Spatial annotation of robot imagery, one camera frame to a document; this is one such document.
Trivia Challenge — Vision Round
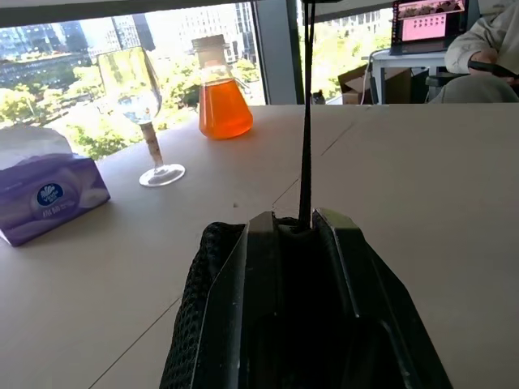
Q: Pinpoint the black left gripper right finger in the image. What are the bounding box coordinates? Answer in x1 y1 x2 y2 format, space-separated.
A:
312 207 453 389

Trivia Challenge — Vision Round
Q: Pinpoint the flask with orange liquid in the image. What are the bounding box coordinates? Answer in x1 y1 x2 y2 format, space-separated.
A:
190 33 255 141

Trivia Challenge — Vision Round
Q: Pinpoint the purple tissue box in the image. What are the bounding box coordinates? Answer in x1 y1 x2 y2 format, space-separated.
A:
0 124 112 249

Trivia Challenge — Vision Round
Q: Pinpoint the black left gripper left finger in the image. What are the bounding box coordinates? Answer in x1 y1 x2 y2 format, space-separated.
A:
190 211 282 389

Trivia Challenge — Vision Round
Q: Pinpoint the white desk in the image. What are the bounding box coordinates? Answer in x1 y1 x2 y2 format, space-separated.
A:
369 49 448 105

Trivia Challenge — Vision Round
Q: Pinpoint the person in beige clothing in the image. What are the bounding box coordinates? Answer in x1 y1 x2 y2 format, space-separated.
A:
428 0 519 105

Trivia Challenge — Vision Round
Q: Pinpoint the black handheld controller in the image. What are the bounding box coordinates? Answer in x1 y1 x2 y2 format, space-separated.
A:
468 59 519 81

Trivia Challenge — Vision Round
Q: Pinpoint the dark window frame post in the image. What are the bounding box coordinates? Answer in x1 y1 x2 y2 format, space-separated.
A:
251 0 306 106

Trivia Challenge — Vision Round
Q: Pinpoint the bystander bare hand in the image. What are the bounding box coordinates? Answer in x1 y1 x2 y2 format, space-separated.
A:
468 47 499 75

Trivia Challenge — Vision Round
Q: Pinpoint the brown cardboard box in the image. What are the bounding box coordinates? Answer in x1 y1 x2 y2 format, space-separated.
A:
337 64 413 106

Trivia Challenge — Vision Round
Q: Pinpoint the laptop with pink screen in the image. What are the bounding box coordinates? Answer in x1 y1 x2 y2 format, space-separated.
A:
390 0 471 56

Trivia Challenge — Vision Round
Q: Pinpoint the clear champagne glass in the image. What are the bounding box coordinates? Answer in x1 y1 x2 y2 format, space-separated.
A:
96 45 187 189

